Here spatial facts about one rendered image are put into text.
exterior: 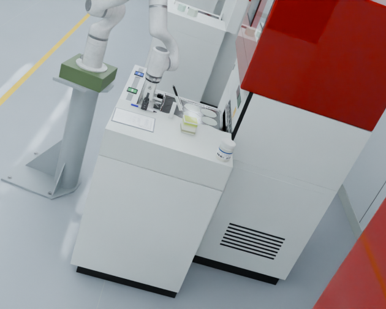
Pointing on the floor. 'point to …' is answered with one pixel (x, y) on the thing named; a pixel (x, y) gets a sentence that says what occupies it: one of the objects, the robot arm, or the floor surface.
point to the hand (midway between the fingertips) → (144, 105)
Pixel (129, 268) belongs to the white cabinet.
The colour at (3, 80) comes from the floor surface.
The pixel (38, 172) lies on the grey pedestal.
